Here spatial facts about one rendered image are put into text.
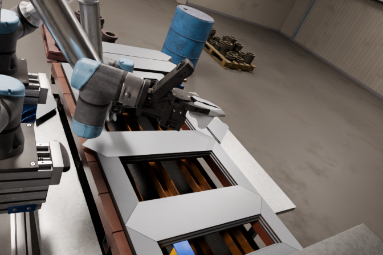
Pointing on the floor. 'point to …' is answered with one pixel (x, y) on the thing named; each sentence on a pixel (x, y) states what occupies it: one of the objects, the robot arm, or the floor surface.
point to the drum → (187, 35)
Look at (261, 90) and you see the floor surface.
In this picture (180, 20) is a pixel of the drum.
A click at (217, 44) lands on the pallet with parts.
